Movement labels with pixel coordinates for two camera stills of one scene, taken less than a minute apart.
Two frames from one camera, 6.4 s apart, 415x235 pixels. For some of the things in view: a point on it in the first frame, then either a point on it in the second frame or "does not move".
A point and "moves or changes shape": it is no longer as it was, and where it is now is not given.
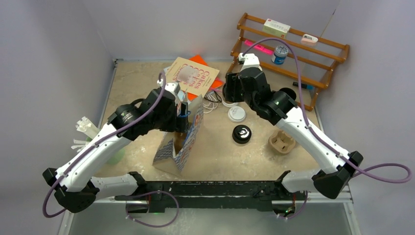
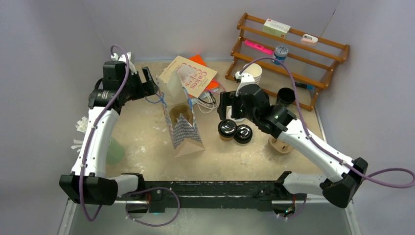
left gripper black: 179,124 to 150,85
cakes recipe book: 191,76 does not move
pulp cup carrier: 282,142 does not move
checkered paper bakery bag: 172,150 moves or changes shape
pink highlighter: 259,47 does not move
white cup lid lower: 236,114 does not move
